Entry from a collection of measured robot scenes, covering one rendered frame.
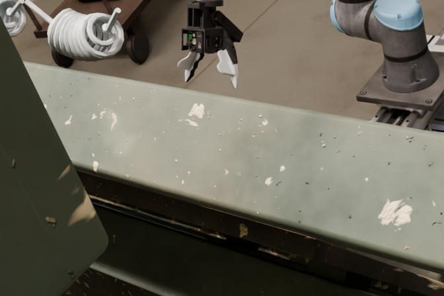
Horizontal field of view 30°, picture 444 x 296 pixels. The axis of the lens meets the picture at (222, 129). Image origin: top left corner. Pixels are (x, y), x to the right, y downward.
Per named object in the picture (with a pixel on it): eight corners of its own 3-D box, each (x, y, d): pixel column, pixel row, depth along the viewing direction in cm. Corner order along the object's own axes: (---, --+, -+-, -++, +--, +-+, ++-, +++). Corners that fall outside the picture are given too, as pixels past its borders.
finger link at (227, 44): (224, 71, 189) (207, 39, 191) (228, 71, 191) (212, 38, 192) (237, 61, 186) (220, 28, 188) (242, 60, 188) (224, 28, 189)
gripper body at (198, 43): (180, 53, 189) (180, -1, 187) (204, 50, 196) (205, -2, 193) (205, 56, 184) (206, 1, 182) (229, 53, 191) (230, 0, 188)
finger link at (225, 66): (222, 91, 185) (204, 56, 187) (238, 88, 190) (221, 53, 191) (231, 84, 183) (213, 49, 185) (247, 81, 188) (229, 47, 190)
